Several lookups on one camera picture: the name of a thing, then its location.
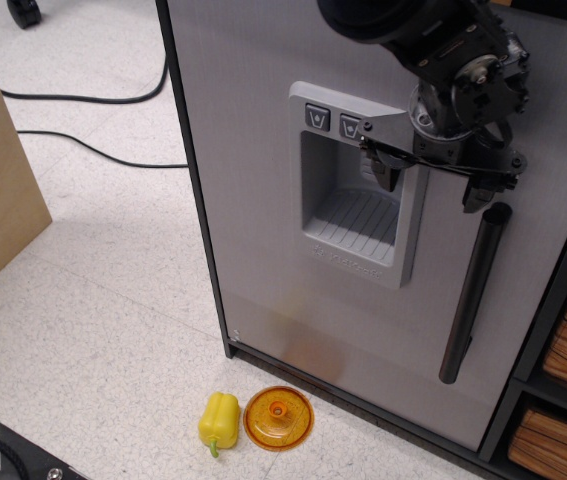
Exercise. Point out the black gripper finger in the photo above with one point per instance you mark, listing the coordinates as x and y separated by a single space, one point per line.
479 192
386 169

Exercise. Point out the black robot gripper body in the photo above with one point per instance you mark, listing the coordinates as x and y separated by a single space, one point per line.
414 142

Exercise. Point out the grey toy fridge door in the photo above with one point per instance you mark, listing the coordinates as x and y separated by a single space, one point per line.
363 215

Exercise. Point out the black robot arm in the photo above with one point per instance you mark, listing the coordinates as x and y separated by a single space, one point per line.
472 75

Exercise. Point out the dark grey fridge cabinet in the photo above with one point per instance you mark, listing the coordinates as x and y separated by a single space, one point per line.
553 325

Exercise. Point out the orange translucent plastic lid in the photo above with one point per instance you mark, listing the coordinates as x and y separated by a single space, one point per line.
278 418

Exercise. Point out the lower wicker basket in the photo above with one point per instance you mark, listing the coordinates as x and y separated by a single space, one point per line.
539 444

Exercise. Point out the yellow toy bell pepper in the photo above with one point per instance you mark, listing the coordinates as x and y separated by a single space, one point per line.
218 427

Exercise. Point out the black caster wheel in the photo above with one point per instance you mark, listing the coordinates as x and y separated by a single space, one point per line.
25 13

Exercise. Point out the black fridge door handle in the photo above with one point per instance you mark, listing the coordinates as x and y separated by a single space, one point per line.
493 222

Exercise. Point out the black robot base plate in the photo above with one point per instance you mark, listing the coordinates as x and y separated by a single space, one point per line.
37 461

